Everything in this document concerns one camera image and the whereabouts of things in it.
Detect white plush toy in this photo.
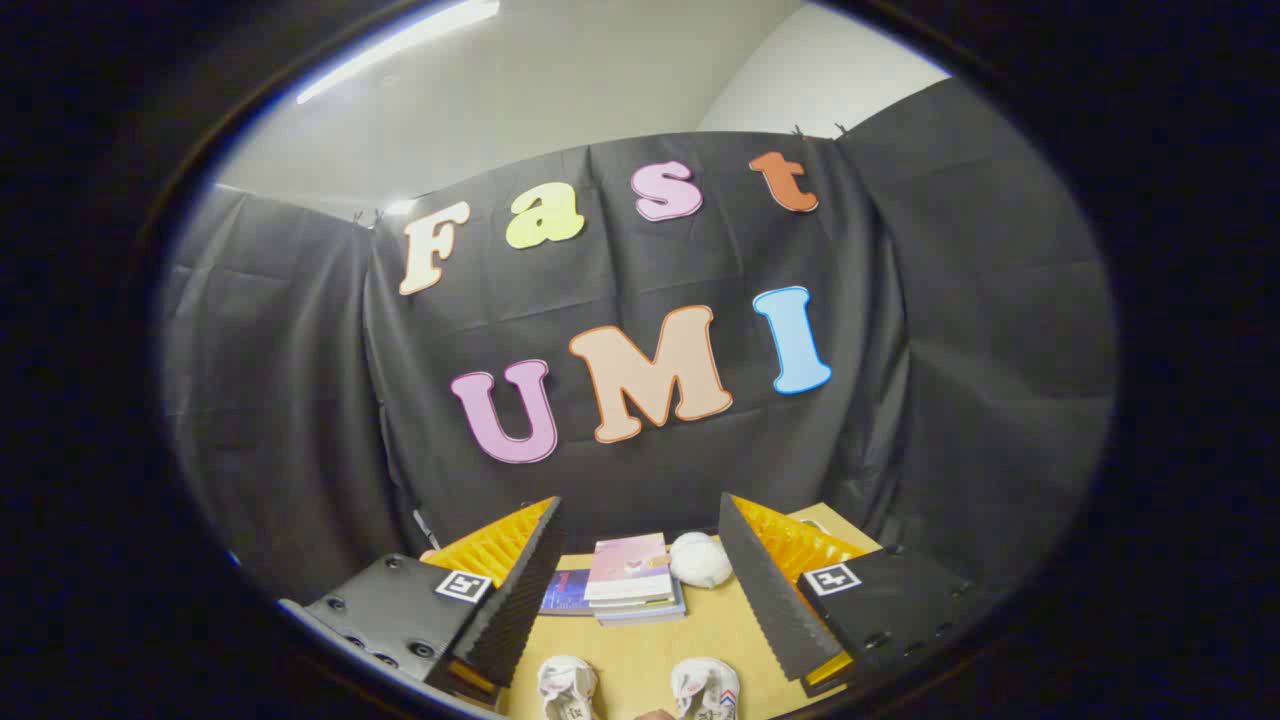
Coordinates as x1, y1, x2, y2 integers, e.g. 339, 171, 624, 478
668, 531, 734, 589

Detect pale blue stacked book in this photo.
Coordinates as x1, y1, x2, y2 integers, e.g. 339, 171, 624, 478
598, 602, 688, 628

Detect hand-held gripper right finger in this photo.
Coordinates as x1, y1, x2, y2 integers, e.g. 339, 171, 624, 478
718, 492, 986, 698

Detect pink cover book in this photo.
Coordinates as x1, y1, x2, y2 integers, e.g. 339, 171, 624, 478
584, 533, 674, 603

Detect white stacked book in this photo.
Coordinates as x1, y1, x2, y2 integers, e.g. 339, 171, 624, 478
592, 590, 683, 615

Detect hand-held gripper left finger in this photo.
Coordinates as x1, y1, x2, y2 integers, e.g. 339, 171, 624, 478
300, 495, 566, 706

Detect white canvas shoe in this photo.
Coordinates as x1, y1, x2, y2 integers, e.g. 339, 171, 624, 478
537, 655, 601, 720
670, 657, 741, 720

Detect blue cover book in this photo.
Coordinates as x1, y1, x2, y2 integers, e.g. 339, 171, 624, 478
540, 568, 596, 617

